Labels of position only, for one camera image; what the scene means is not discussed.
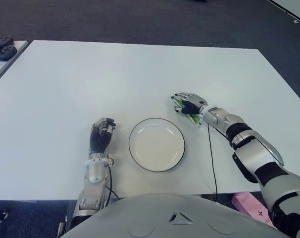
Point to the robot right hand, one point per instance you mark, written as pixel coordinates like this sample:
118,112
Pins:
193,101

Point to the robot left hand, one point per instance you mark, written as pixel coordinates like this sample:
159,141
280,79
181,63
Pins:
99,138

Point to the green white toothpaste tube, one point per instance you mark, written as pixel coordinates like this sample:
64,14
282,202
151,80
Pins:
195,120

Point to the robot left arm silver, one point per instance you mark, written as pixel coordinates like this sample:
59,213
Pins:
93,181

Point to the robot right arm silver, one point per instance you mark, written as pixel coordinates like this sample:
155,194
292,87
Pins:
261,153

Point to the white plate black rim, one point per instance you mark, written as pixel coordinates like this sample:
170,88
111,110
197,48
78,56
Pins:
157,145

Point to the grey robot torso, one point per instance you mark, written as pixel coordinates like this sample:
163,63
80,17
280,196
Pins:
164,218

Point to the grey side table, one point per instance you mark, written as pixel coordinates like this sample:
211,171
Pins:
6,67

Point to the pink cardboard box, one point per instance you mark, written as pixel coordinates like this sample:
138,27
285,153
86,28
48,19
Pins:
249,205

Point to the black game controller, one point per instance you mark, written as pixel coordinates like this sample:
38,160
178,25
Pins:
1,41
4,52

